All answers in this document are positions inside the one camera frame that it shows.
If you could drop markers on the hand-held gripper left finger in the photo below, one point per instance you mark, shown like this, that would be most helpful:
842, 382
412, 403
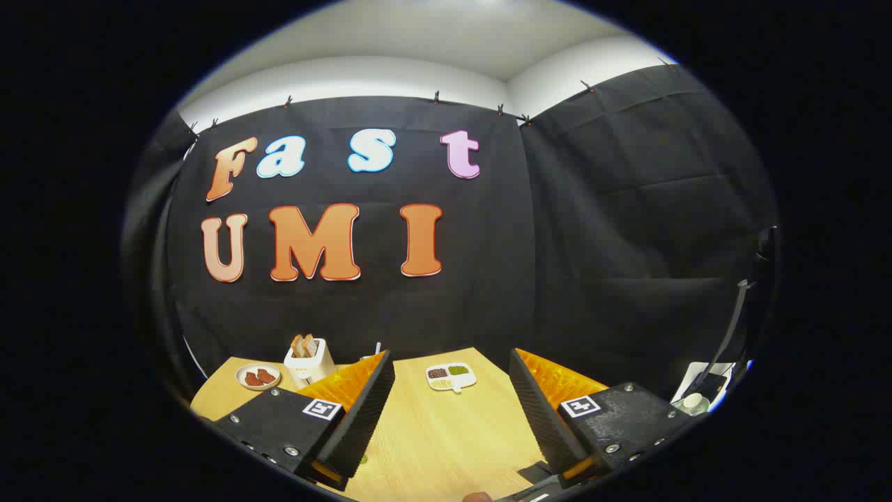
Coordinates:
362, 418

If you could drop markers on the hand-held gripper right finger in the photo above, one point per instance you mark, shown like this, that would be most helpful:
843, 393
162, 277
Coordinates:
540, 418

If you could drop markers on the white toaster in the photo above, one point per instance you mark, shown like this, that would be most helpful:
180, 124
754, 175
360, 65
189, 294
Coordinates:
310, 366

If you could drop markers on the wooden table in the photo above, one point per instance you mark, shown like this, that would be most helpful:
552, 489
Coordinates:
446, 432

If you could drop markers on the toasted bread slice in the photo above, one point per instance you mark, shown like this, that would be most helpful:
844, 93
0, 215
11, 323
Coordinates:
297, 346
309, 344

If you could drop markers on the white divided bean dish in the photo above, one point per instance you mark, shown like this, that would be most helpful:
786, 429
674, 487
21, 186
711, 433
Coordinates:
451, 377

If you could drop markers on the round white plate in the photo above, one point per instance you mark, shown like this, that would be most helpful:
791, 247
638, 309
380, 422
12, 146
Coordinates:
242, 382

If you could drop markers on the black backdrop cloth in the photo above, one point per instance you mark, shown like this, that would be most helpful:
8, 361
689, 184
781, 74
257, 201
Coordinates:
488, 279

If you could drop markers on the small white round object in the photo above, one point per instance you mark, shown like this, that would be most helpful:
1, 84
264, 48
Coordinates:
695, 402

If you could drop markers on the white flat board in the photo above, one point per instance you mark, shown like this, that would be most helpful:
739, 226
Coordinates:
690, 375

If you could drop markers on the black tripod stand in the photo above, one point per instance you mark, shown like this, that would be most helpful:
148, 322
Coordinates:
732, 328

